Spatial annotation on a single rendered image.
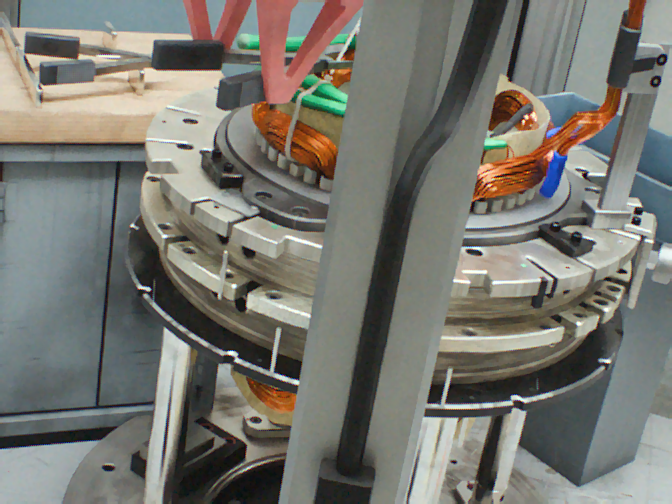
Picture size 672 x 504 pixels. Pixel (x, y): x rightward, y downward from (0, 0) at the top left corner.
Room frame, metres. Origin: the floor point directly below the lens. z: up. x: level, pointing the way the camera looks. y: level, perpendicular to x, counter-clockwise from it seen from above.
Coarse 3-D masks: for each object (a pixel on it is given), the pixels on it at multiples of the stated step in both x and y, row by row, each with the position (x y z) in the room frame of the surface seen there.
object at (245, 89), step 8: (248, 72) 0.63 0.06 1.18; (256, 72) 0.63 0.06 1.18; (224, 80) 0.61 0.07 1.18; (232, 80) 0.61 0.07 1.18; (240, 80) 0.61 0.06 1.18; (248, 80) 0.62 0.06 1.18; (256, 80) 0.62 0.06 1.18; (224, 88) 0.60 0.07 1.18; (232, 88) 0.61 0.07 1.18; (240, 88) 0.61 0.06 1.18; (248, 88) 0.62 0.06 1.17; (256, 88) 0.62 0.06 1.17; (224, 96) 0.60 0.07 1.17; (232, 96) 0.61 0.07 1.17; (240, 96) 0.61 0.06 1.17; (248, 96) 0.62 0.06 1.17; (256, 96) 0.62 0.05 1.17; (264, 96) 0.63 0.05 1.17; (216, 104) 0.61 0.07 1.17; (224, 104) 0.60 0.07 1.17; (232, 104) 0.61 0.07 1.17; (240, 104) 0.61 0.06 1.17; (248, 104) 0.62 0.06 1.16
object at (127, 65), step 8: (96, 64) 0.86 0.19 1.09; (104, 64) 0.86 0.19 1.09; (112, 64) 0.86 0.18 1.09; (120, 64) 0.87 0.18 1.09; (128, 64) 0.87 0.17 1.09; (136, 64) 0.88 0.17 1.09; (144, 64) 0.88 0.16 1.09; (96, 72) 0.85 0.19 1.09; (104, 72) 0.85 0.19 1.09; (112, 72) 0.86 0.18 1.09; (120, 72) 0.87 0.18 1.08
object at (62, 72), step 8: (40, 64) 0.83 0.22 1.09; (48, 64) 0.82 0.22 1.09; (56, 64) 0.83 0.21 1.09; (64, 64) 0.83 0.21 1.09; (72, 64) 0.84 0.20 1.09; (80, 64) 0.84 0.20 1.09; (88, 64) 0.84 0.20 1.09; (40, 72) 0.83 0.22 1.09; (48, 72) 0.82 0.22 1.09; (56, 72) 0.83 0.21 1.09; (64, 72) 0.83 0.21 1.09; (72, 72) 0.84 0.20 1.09; (80, 72) 0.84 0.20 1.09; (88, 72) 0.84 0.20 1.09; (40, 80) 0.82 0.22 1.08; (48, 80) 0.82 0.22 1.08; (56, 80) 0.83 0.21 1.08; (64, 80) 0.83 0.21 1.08; (72, 80) 0.84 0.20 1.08; (80, 80) 0.84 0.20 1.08; (88, 80) 0.84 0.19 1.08
